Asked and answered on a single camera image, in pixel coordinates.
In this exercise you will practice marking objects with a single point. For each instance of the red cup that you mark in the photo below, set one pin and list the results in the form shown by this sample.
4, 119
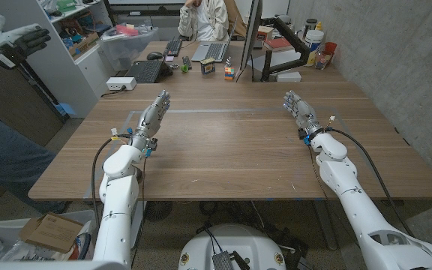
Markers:
330, 48

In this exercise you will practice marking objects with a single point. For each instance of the narrow black keyboard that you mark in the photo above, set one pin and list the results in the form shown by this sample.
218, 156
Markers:
173, 47

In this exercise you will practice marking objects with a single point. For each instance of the white shelf cabinet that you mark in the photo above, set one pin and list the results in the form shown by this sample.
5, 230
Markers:
84, 71

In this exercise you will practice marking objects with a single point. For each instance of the white and black gloved hand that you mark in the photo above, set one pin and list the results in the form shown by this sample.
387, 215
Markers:
21, 37

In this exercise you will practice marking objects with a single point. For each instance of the purple sticky note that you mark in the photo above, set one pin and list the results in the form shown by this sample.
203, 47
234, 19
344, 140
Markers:
169, 58

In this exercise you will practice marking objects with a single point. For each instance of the green ball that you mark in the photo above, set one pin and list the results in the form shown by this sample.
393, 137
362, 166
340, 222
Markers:
184, 68

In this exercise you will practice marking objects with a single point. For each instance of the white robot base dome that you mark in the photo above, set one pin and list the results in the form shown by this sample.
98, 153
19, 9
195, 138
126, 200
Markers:
246, 243

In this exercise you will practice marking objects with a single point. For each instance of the flat white box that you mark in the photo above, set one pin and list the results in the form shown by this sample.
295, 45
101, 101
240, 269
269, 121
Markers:
288, 77

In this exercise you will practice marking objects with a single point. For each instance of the white power strip box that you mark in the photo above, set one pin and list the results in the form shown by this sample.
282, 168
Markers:
120, 83

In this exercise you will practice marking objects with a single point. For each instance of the black computer mouse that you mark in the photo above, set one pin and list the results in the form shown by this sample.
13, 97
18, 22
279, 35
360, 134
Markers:
155, 56

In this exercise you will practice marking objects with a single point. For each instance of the small grey figurine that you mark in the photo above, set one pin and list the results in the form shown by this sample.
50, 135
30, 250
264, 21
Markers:
228, 62

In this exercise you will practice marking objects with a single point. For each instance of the dark computer monitor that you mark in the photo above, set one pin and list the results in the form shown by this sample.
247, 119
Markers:
251, 30

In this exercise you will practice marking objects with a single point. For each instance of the standing person in jeans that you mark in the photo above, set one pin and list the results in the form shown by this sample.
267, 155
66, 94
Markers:
6, 161

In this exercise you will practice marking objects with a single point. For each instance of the red book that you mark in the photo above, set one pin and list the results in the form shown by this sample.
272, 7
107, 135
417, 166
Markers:
278, 44

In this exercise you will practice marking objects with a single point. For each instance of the flat cardboard sheet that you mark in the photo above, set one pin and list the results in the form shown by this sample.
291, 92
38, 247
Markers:
53, 232

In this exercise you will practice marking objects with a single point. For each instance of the colourful puzzle cube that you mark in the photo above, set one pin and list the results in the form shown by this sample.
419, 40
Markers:
229, 73

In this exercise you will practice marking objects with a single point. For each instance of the silver laptop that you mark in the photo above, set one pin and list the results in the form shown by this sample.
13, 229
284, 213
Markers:
214, 50

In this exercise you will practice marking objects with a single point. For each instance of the open cardboard box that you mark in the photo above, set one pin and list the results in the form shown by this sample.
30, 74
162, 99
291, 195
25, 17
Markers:
84, 45

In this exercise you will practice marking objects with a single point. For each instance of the clear plastic storage bin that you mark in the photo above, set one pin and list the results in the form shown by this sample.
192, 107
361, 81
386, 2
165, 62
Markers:
126, 50

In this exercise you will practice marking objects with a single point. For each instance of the round black fan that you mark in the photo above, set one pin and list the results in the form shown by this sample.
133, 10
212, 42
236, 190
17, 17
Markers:
158, 210

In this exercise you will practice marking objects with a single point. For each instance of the black wrist tracker box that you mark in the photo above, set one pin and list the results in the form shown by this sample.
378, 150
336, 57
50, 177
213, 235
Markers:
6, 57

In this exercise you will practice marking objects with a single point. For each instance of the clear glass jar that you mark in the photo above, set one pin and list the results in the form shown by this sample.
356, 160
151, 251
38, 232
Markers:
322, 62

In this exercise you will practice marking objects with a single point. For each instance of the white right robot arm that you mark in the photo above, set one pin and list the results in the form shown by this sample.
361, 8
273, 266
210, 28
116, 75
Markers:
351, 195

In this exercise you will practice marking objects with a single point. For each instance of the white plastic tub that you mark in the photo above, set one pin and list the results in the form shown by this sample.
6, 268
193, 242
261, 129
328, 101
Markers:
314, 40

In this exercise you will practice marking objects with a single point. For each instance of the orange box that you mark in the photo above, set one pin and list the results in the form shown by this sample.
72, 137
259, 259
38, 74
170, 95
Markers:
264, 33

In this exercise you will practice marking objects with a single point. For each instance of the small black remote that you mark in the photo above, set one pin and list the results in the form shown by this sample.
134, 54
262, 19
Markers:
186, 62

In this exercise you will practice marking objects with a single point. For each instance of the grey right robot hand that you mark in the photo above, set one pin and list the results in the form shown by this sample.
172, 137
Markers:
305, 113

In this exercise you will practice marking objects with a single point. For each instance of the grey table leg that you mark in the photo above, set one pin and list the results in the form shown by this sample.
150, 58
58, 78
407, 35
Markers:
139, 225
324, 225

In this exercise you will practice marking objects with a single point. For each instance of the dark lidded canister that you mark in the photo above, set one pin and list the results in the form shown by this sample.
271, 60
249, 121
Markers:
310, 27

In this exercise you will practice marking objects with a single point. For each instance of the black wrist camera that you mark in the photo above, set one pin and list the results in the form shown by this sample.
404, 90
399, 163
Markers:
303, 135
151, 144

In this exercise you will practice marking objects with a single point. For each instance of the wide black keyboard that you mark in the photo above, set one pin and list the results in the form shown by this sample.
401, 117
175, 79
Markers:
144, 71

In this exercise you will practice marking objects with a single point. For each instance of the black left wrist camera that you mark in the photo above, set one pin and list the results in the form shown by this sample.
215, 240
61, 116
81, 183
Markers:
151, 144

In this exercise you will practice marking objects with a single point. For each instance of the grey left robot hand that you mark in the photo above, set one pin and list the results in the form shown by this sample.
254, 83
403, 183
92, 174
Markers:
152, 116

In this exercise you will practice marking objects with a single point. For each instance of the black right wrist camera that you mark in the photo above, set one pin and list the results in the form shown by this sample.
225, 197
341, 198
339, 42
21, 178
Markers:
303, 135

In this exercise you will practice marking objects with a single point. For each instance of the seated person in cream jacket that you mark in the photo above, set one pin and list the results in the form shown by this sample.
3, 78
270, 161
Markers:
210, 22

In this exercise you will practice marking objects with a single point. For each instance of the small printed box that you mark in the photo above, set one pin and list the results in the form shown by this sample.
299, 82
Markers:
207, 66

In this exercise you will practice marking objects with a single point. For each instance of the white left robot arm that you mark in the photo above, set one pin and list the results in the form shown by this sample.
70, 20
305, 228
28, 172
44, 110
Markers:
118, 195

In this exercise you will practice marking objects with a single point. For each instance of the pink packet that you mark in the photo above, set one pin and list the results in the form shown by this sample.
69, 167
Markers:
126, 30

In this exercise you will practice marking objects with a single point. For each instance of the yellow bottle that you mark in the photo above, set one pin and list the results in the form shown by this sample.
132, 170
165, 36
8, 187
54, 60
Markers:
319, 26

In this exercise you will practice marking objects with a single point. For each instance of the grey finned module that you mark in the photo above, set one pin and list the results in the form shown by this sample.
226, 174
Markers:
222, 261

